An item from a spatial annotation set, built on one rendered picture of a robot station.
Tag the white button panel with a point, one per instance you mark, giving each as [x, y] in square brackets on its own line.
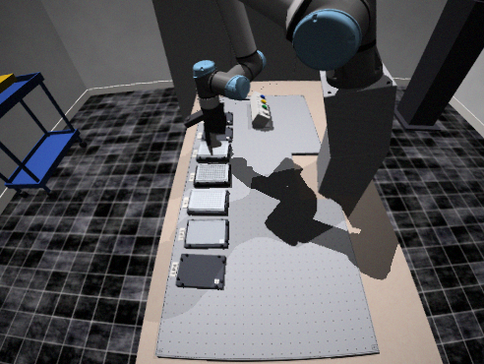
[259, 110]

